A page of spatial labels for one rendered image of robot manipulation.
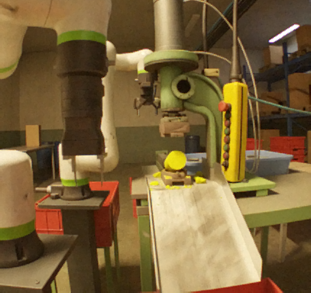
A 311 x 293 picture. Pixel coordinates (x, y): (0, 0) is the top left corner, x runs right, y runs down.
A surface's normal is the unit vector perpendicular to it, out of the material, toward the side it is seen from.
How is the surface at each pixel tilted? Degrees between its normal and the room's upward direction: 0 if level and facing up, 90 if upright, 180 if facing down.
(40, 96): 90
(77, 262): 90
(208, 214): 30
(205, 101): 90
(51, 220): 90
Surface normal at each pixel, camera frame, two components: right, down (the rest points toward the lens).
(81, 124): 0.02, 0.16
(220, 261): 0.02, -0.86
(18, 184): 0.83, -0.02
